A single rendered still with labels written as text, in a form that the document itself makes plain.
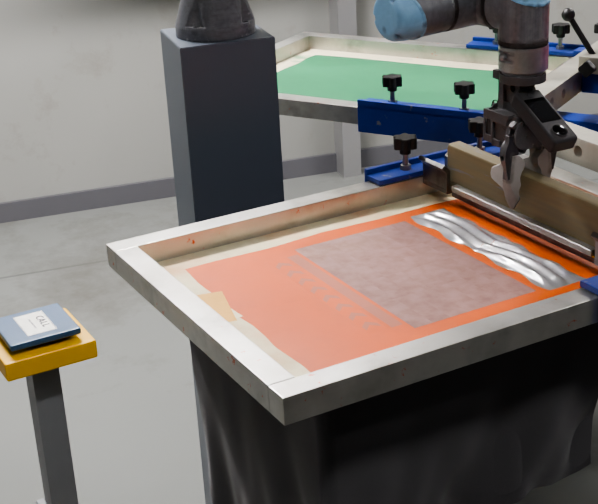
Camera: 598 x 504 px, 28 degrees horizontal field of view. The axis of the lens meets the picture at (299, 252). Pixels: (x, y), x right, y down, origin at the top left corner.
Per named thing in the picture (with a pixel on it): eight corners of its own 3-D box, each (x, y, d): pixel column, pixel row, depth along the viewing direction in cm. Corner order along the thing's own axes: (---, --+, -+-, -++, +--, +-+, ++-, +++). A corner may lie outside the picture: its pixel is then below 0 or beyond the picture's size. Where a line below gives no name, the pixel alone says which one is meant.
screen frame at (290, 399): (284, 426, 143) (282, 398, 142) (108, 266, 191) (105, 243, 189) (756, 270, 177) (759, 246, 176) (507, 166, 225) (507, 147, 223)
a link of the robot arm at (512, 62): (559, 44, 181) (516, 52, 178) (558, 74, 183) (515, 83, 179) (527, 35, 187) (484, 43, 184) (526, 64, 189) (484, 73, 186)
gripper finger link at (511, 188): (494, 200, 194) (504, 144, 191) (518, 210, 189) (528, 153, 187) (479, 200, 193) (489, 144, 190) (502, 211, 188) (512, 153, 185)
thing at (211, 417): (332, 655, 169) (319, 385, 152) (198, 499, 206) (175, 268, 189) (351, 647, 170) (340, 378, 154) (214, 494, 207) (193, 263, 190)
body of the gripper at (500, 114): (519, 135, 195) (521, 61, 190) (555, 148, 188) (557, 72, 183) (481, 144, 191) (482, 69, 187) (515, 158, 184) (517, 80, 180)
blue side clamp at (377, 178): (380, 214, 209) (379, 176, 206) (365, 206, 213) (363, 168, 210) (518, 179, 222) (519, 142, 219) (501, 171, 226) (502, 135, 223)
